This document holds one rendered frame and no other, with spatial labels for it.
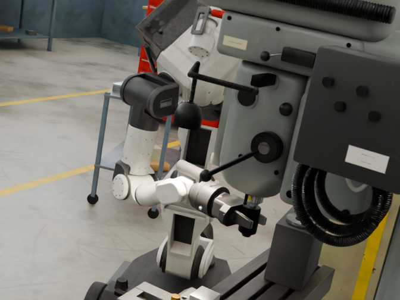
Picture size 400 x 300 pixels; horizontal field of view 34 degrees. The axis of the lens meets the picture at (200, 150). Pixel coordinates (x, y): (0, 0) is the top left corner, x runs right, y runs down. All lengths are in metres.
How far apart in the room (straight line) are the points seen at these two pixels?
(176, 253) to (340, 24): 1.40
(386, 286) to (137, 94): 0.93
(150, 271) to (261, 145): 1.39
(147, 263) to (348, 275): 1.18
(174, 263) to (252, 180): 1.10
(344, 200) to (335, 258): 2.10
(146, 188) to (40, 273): 2.00
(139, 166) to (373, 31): 0.90
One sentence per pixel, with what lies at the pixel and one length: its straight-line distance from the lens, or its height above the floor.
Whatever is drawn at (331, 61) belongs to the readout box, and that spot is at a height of 1.70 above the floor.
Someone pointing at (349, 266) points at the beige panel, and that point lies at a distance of 3.50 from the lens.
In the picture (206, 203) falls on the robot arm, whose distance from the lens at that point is 1.69.
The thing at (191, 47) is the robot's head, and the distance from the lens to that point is 1.85.
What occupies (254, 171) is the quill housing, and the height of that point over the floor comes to 1.38.
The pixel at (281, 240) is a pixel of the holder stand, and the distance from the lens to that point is 1.97.
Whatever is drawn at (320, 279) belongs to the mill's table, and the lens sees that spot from 2.13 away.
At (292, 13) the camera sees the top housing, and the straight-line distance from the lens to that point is 1.41.
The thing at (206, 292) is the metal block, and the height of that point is 1.08.
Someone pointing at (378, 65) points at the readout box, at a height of 1.72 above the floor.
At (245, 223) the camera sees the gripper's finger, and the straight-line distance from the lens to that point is 1.63.
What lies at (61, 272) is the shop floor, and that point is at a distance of 3.85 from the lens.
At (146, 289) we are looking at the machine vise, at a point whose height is 1.01.
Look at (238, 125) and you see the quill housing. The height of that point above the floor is 1.48.
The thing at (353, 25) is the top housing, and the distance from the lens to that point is 1.37.
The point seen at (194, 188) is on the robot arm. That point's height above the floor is 1.25.
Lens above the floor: 1.83
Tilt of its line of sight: 16 degrees down
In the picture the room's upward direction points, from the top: 11 degrees clockwise
